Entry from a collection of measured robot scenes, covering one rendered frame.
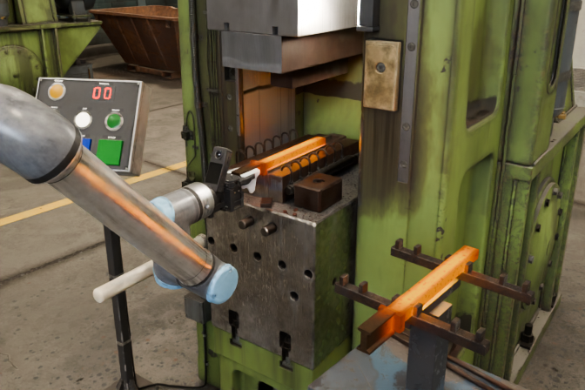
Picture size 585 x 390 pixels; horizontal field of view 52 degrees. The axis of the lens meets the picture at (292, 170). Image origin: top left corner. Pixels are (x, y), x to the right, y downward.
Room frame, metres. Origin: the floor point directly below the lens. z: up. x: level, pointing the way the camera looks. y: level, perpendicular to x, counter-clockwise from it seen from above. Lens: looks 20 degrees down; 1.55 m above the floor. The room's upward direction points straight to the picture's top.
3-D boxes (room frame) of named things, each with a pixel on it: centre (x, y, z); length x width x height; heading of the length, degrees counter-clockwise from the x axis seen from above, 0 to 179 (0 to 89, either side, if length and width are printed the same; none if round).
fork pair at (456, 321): (0.96, -0.37, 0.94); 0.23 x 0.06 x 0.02; 139
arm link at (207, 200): (1.35, 0.23, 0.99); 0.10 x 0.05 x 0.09; 55
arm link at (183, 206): (1.28, 0.28, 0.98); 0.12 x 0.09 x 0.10; 145
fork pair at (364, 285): (1.12, -0.19, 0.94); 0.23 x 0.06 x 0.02; 139
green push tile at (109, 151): (1.69, 0.54, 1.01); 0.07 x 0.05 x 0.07; 80
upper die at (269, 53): (1.74, -0.01, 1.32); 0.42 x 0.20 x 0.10; 145
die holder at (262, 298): (1.72, -0.06, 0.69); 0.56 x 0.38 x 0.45; 145
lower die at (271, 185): (1.74, -0.01, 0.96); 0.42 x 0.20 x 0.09; 145
